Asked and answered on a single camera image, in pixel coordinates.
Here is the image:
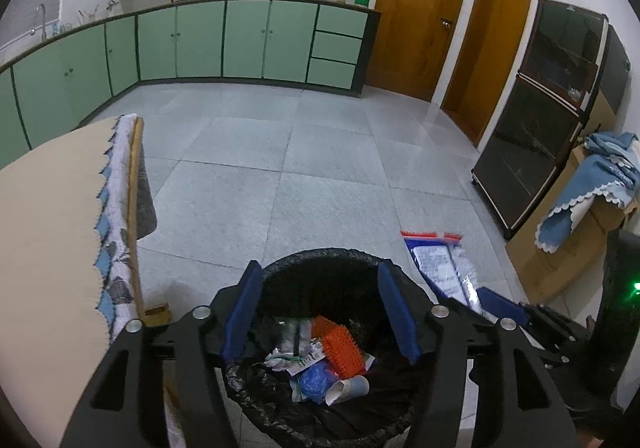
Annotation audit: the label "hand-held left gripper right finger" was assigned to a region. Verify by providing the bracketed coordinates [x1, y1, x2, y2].
[377, 260, 573, 448]

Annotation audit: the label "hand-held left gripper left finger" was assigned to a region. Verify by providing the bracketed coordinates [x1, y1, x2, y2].
[59, 260, 265, 448]

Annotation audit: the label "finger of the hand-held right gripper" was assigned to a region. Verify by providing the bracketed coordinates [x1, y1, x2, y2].
[530, 335, 593, 374]
[477, 287, 593, 344]

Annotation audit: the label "red and white snack packet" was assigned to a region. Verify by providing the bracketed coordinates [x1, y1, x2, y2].
[400, 229, 488, 316]

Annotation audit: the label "trash bin with black bag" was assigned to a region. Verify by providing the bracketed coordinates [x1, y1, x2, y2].
[222, 248, 441, 441]

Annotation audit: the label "light blue paper cup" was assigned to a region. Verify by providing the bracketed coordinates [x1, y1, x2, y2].
[327, 374, 371, 405]

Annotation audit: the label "blue plastic bag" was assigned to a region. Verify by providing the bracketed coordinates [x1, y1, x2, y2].
[291, 355, 333, 404]

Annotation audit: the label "cardboard box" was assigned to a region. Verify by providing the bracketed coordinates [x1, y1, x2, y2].
[505, 143, 640, 304]

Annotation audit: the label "floral patterned cloth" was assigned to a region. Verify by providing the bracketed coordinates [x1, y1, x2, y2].
[94, 114, 151, 344]

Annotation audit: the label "wooden table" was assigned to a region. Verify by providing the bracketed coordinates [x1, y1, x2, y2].
[127, 117, 173, 329]

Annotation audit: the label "blue scalloped cloth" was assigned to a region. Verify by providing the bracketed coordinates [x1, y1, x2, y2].
[534, 130, 640, 254]

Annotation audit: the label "black glass cabinet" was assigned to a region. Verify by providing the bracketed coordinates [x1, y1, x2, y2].
[472, 0, 630, 240]

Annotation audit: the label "wooden door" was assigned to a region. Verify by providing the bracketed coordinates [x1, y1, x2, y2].
[367, 0, 473, 103]
[440, 0, 538, 146]

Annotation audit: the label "green base cabinets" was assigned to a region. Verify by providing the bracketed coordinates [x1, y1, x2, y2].
[0, 0, 381, 156]

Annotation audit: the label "metal faucet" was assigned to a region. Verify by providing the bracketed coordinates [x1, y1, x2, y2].
[30, 4, 48, 40]

